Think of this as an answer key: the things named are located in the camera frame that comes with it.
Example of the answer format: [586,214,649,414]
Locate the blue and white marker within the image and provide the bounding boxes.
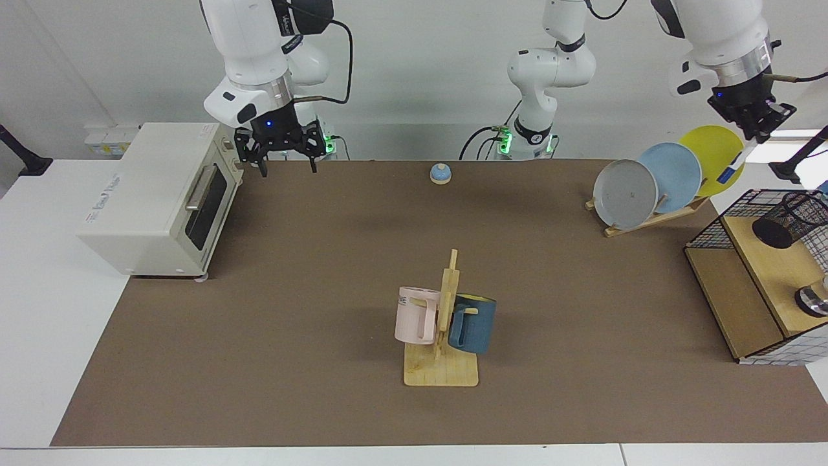
[723,138,759,186]

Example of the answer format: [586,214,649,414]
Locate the black mesh pen holder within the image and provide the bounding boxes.
[752,192,828,250]

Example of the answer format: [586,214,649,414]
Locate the yellow plate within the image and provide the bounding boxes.
[679,125,746,198]

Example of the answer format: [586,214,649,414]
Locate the light blue plate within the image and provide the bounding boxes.
[637,142,703,214]

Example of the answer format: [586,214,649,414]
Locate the pale toaster oven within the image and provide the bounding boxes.
[76,122,245,280]

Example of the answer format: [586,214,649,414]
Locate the wooden plate rack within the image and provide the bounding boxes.
[585,194,711,238]

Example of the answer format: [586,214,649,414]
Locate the grey plate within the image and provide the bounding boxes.
[593,159,659,230]

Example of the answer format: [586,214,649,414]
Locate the glass lid with steel rim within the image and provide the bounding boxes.
[794,275,828,318]

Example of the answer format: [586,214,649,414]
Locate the pink mug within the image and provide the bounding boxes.
[394,286,442,346]

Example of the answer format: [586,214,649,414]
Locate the brown table cloth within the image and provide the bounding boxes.
[50,160,828,447]

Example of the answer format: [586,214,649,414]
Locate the dark blue mug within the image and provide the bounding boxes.
[447,293,497,355]

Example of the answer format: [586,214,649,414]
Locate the wooden cup stand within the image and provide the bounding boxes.
[404,249,480,388]

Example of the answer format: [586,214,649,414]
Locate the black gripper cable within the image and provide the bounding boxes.
[767,70,828,83]
[294,18,355,105]

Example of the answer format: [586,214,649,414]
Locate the wire basket with wooden floor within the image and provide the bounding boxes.
[684,188,828,367]

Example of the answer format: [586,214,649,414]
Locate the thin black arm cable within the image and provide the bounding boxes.
[585,0,628,20]

